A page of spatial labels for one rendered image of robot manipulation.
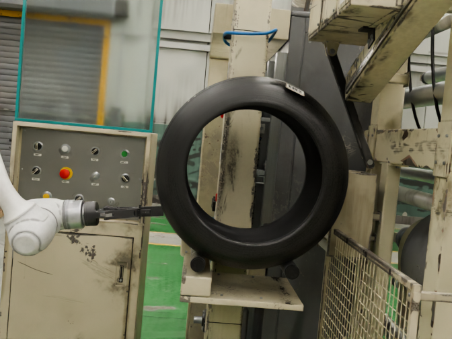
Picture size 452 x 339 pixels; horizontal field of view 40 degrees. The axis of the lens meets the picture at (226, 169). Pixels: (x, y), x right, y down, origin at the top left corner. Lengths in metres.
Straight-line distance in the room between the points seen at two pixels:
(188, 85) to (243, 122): 8.94
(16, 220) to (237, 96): 0.70
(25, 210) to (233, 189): 0.76
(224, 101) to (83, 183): 0.99
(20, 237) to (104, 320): 0.98
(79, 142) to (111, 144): 0.13
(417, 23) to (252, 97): 0.48
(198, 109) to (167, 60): 9.39
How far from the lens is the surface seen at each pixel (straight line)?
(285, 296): 1.98
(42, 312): 2.69
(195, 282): 1.87
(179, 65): 11.16
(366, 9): 1.68
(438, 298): 1.48
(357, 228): 2.21
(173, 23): 11.26
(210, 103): 1.79
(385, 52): 1.84
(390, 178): 2.24
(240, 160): 2.19
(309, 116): 1.82
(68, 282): 2.63
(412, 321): 1.45
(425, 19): 1.68
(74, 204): 1.93
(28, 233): 1.75
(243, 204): 2.20
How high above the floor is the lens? 1.28
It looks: 3 degrees down
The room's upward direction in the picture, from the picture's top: 5 degrees clockwise
